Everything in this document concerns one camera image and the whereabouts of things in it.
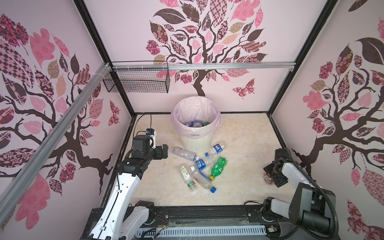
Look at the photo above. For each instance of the pepsi label clear bottle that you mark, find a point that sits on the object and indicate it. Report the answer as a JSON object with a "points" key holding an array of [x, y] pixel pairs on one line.
{"points": [[216, 149]]}

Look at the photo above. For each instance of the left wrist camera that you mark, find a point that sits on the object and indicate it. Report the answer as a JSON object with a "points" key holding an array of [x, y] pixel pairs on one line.
{"points": [[152, 133]]}

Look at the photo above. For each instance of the white slotted cable duct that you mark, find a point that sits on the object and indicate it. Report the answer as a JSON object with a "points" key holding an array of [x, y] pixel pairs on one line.
{"points": [[216, 231]]}

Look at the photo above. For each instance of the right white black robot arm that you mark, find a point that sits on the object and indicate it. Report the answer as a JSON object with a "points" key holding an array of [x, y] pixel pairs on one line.
{"points": [[312, 208]]}

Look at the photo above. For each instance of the red orange label bottle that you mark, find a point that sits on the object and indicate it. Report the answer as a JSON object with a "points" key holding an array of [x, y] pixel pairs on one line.
{"points": [[268, 180]]}

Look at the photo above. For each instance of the aluminium rail wall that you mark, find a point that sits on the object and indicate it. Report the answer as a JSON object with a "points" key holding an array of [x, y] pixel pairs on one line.
{"points": [[22, 181], [211, 66]]}

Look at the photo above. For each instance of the pink plastic bin liner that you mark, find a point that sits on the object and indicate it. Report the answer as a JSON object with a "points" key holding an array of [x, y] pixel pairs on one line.
{"points": [[193, 109]]}

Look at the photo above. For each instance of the white ribbed trash bin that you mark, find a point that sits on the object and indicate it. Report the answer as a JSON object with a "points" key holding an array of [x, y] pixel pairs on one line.
{"points": [[197, 145]]}

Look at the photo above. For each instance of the blue cap clear bottle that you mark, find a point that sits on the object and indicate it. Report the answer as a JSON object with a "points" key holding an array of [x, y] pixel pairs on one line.
{"points": [[203, 181]]}

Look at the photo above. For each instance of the white cap blue label bottle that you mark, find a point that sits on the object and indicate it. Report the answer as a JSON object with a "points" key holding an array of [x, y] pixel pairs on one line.
{"points": [[198, 124]]}

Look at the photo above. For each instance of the clear crushed bottle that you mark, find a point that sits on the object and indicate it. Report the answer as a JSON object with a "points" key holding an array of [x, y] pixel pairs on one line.
{"points": [[185, 154]]}

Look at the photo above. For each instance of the black wire mesh basket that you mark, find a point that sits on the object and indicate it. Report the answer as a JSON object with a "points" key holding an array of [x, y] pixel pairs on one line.
{"points": [[138, 77]]}

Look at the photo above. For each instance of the blue label bottle centre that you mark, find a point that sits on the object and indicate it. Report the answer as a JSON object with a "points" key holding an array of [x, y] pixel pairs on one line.
{"points": [[202, 164]]}

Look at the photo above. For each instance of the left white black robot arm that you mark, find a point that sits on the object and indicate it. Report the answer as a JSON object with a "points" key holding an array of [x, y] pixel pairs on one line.
{"points": [[117, 220]]}

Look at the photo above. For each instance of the aluminium rail back wall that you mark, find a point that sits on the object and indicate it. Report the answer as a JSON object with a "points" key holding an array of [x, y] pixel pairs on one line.
{"points": [[211, 66]]}

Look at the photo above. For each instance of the green cap clear bottle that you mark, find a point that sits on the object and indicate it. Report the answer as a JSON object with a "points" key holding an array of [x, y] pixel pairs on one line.
{"points": [[188, 179]]}

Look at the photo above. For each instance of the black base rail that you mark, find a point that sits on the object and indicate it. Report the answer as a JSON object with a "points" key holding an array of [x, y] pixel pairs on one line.
{"points": [[248, 214]]}

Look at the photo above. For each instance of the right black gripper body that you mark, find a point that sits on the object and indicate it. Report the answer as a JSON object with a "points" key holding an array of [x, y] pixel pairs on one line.
{"points": [[279, 179]]}

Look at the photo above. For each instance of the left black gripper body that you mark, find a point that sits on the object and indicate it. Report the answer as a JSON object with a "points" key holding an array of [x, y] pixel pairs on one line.
{"points": [[158, 155]]}

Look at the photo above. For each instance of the aluminium rail left wall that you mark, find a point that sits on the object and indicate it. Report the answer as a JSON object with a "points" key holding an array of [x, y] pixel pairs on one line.
{"points": [[22, 181]]}

